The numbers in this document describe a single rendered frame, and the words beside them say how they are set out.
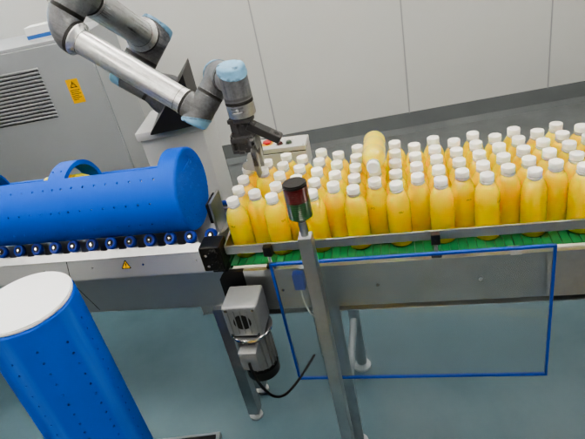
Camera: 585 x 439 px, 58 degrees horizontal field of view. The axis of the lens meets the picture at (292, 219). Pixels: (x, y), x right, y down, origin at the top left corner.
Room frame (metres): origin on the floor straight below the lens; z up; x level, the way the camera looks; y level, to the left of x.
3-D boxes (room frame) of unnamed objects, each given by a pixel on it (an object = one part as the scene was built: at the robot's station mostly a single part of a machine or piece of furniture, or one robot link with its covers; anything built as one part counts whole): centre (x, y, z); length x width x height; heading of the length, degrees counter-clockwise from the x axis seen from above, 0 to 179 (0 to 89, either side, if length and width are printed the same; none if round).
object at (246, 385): (1.59, 0.34, 0.31); 0.06 x 0.06 x 0.63; 75
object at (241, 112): (1.64, 0.08, 1.33); 0.10 x 0.09 x 0.05; 165
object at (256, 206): (1.50, 0.10, 0.99); 0.07 x 0.07 x 0.19
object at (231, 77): (1.65, 0.08, 1.41); 0.10 x 0.09 x 0.12; 21
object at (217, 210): (1.64, 0.25, 0.99); 0.10 x 0.02 x 0.12; 165
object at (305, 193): (1.19, -0.02, 1.23); 0.06 x 0.06 x 0.04
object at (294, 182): (1.19, -0.02, 1.18); 0.06 x 0.06 x 0.16
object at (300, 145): (1.86, -0.02, 1.05); 0.20 x 0.10 x 0.10; 75
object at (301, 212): (1.19, -0.02, 1.18); 0.06 x 0.06 x 0.05
